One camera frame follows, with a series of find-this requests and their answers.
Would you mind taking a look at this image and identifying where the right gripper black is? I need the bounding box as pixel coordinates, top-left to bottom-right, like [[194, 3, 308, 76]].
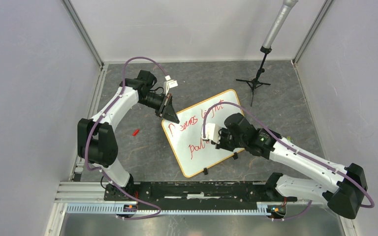
[[211, 126, 246, 151]]

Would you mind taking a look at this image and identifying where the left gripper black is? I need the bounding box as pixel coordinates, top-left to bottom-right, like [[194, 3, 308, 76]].
[[139, 92, 180, 124]]

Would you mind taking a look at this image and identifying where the red marker cap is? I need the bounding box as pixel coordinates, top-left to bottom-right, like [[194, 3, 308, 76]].
[[132, 129, 140, 136]]

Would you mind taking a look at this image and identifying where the yellow framed whiteboard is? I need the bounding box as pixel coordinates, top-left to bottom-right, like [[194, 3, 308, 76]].
[[161, 89, 243, 178]]

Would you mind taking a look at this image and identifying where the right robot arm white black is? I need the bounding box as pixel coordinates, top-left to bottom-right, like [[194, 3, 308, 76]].
[[202, 113, 368, 219]]

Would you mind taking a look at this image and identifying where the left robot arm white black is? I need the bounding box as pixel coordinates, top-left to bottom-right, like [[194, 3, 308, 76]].
[[77, 70, 180, 200]]

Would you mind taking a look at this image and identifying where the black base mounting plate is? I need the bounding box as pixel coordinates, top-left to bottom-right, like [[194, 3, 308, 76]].
[[104, 181, 297, 211]]

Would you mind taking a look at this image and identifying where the silver microphone on tripod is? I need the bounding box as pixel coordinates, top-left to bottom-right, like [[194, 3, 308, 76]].
[[236, 0, 298, 106]]

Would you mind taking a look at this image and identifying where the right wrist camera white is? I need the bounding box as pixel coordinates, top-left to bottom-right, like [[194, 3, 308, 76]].
[[201, 123, 222, 144]]

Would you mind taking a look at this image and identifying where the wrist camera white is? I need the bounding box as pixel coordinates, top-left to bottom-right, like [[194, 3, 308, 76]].
[[163, 75, 178, 94], [201, 123, 222, 144]]

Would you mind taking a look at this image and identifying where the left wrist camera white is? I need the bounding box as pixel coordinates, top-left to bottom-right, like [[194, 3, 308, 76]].
[[163, 75, 178, 94]]

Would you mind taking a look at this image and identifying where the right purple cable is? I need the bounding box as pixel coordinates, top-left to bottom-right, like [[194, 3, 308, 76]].
[[202, 101, 375, 222]]

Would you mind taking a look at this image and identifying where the purple cable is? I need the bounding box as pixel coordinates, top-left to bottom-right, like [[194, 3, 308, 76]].
[[83, 56, 170, 221], [202, 101, 375, 222]]

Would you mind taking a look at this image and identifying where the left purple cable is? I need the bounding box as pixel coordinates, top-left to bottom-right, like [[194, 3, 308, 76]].
[[83, 56, 170, 221]]

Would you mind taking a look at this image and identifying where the aluminium rail with comb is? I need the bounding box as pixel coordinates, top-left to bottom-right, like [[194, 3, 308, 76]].
[[55, 182, 351, 216]]

